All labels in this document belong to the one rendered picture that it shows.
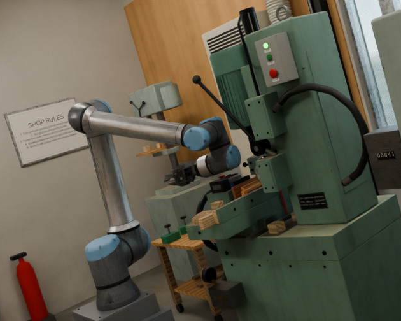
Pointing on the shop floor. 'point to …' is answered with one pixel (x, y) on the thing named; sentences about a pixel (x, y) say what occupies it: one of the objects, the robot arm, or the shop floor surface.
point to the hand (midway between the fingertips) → (167, 180)
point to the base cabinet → (332, 284)
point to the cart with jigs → (195, 288)
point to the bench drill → (163, 207)
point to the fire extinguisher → (31, 290)
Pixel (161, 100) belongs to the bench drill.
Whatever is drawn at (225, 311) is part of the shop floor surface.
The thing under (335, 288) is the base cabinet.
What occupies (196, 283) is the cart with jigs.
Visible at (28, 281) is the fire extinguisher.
